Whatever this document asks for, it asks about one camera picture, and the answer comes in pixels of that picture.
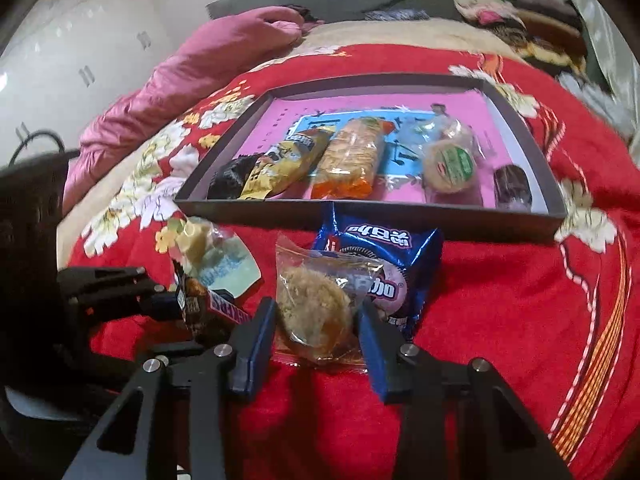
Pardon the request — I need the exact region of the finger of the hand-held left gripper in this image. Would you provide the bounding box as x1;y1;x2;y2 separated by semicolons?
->
100;337;207;362
56;265;183;323

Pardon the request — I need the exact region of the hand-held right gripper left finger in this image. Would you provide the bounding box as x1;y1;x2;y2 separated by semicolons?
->
62;297;278;480

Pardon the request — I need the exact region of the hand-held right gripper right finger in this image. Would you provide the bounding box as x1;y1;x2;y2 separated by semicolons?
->
355;299;574;480

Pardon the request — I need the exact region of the brown chocolate bar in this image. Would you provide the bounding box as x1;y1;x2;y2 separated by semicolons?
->
172;260;253;346

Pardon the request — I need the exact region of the clear packet with floss pastry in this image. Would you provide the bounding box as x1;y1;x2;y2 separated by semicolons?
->
274;232;368;373

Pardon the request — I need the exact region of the shallow grey box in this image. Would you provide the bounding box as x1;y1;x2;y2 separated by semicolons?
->
174;72;568;246

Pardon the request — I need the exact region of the black snack packet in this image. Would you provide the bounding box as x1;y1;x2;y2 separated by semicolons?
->
207;155;261;201

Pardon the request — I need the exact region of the yellow snack packet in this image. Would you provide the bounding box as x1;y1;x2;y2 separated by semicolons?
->
237;125;336;202

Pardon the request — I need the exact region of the orange snack packet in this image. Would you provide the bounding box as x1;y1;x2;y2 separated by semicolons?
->
311;116;393;201

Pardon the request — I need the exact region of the round pastry with green label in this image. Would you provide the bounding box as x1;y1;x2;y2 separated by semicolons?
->
420;130;488;196

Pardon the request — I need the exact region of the dark brown cake packet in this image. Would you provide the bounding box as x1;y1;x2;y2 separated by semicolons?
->
492;164;533;211

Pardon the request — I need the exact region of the pink round cookie packet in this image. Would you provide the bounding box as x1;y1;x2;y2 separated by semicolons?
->
340;260;411;331

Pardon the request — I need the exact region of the pale green snack packet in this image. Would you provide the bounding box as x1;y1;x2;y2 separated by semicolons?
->
170;217;263;296

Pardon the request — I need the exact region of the blue cookie packet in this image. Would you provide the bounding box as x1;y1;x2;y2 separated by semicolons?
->
312;202;446;341

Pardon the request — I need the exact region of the white wardrobe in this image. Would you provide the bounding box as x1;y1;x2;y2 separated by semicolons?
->
0;0;181;171

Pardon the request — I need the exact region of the pink book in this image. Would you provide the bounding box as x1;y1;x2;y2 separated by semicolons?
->
220;92;541;211

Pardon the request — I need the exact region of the pink quilt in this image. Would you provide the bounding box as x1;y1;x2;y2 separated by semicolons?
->
62;6;311;216

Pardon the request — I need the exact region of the dark cloth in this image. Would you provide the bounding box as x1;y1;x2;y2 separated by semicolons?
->
280;4;326;28

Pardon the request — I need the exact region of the pale blue cloth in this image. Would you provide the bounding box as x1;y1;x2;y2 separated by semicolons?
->
557;72;636;141

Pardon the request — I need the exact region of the grey patterned cloth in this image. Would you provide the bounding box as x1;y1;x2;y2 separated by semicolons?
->
365;7;431;22

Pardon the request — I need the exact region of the stack of folded clothes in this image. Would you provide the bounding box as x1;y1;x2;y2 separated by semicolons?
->
450;0;591;76

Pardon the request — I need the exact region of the shiny white curtain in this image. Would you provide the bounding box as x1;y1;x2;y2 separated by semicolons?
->
570;0;640;141

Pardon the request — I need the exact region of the black cable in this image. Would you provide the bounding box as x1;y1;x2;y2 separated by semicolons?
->
10;130;68;166

